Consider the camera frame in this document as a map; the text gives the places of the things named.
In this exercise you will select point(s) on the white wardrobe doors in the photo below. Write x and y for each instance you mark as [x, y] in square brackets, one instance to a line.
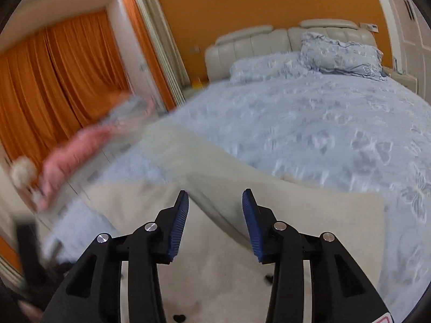
[409, 36]

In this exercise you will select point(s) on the grey clothing item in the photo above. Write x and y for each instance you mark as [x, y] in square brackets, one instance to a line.
[133, 113]

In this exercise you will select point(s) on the blue floral pillow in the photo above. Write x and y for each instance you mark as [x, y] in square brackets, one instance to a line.
[320, 53]
[263, 68]

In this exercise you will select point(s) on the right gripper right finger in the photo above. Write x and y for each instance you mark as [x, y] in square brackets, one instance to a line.
[259, 221]

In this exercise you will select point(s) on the blue floral pillow left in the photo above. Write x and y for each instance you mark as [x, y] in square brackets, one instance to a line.
[263, 68]

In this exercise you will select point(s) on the blue floral pillow right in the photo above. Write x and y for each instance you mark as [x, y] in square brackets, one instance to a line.
[320, 53]

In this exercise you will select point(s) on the blue butterfly duvet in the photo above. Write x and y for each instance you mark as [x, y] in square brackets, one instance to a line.
[340, 132]

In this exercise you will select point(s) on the cream fleece garment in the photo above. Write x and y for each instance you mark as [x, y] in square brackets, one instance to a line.
[215, 277]

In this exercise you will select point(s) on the orange curtain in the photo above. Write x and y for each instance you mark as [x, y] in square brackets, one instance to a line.
[58, 81]

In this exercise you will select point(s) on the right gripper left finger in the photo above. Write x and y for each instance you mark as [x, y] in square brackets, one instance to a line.
[171, 222]

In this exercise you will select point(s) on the cream padded headboard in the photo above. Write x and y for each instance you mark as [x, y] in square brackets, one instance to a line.
[265, 40]

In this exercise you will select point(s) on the pink clothing item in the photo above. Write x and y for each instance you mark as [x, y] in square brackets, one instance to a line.
[64, 160]

